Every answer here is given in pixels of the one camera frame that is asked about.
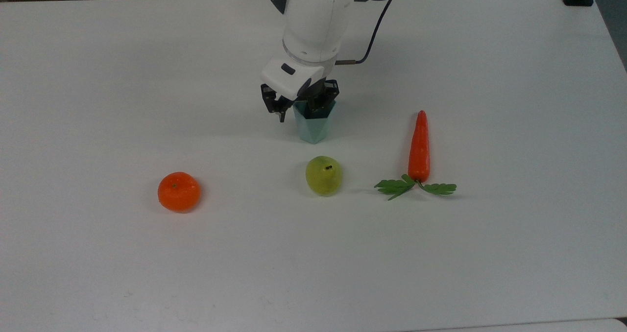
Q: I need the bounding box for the orange toy carrot with leaves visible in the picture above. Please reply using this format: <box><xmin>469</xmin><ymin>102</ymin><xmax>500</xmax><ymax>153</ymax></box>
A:
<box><xmin>374</xmin><ymin>110</ymin><xmax>458</xmax><ymax>201</ymax></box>

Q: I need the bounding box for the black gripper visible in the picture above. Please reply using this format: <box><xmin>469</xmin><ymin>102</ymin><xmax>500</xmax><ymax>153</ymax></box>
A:
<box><xmin>261</xmin><ymin>79</ymin><xmax>340</xmax><ymax>123</ymax></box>

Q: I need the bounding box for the orange toy mandarin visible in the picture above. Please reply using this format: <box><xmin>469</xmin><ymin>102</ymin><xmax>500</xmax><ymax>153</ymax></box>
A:
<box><xmin>157</xmin><ymin>171</ymin><xmax>202</xmax><ymax>213</ymax></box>

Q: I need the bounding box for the green apple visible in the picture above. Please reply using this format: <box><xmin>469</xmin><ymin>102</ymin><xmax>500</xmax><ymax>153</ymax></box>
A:
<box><xmin>305</xmin><ymin>156</ymin><xmax>343</xmax><ymax>197</ymax></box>

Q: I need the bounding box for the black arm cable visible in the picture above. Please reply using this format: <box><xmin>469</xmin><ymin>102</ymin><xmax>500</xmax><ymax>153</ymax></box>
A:
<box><xmin>336</xmin><ymin>0</ymin><xmax>395</xmax><ymax>66</ymax></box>

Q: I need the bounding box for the light blue angular mug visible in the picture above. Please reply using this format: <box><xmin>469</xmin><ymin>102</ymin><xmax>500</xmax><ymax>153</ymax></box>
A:
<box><xmin>293</xmin><ymin>99</ymin><xmax>338</xmax><ymax>144</ymax></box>

